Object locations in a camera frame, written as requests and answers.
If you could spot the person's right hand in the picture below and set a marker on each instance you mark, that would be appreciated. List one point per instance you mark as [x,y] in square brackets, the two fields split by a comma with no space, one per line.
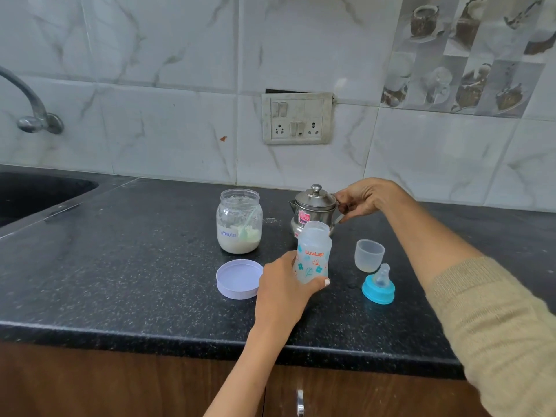
[369,197]

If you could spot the person's left hand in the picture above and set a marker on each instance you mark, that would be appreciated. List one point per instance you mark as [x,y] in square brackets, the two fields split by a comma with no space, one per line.
[280,299]

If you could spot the lavender plastic jar lid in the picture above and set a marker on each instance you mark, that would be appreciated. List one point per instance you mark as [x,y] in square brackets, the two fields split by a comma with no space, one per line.
[240,279]

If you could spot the clear printed baby bottle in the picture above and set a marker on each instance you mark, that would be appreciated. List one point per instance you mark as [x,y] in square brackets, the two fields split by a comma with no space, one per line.
[313,254]

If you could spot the small steel kettle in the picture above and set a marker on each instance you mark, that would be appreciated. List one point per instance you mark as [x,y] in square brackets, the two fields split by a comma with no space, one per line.
[312,208]

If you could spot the clear bottle dome cap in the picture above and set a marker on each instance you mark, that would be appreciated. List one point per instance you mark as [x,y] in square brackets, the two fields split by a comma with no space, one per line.
[369,256]

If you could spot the glass jar with white powder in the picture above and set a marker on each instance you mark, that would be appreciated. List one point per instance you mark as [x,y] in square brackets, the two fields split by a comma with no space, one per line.
[239,238]

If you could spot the green plastic scoop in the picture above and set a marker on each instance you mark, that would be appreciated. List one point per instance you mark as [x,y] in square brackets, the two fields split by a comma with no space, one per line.
[248,232]

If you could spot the blue collar with nipple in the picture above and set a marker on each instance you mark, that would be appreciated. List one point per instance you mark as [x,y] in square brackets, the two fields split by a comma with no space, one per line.
[379,290]

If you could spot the person's right forearm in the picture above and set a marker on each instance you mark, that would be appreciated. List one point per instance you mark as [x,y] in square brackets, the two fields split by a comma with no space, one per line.
[469,277]

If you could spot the person's left forearm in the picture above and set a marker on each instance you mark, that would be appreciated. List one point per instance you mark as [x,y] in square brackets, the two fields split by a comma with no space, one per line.
[247,373]

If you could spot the brown wooden cabinet door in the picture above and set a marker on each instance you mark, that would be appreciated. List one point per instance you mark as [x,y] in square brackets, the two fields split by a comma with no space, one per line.
[108,382]
[382,395]

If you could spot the black kitchen sink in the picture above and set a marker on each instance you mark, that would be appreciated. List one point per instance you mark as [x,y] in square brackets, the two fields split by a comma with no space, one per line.
[39,195]

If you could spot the white switch socket board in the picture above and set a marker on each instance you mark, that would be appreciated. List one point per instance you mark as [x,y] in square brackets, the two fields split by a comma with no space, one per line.
[297,119]

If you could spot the curved steel wall tap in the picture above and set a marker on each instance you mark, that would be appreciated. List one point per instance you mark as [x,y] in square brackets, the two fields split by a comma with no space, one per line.
[37,119]

